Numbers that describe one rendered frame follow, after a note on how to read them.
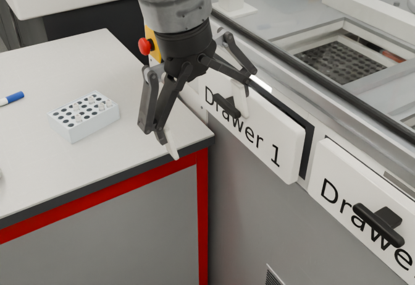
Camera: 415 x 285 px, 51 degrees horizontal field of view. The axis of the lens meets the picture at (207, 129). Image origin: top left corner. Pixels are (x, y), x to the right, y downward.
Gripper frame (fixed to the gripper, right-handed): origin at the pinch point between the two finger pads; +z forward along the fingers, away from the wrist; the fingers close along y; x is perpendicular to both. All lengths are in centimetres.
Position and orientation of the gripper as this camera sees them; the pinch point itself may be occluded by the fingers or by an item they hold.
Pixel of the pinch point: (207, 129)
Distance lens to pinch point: 70.6
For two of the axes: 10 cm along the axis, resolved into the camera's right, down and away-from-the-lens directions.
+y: 8.3, -4.8, 2.8
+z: 1.8, 7.1, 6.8
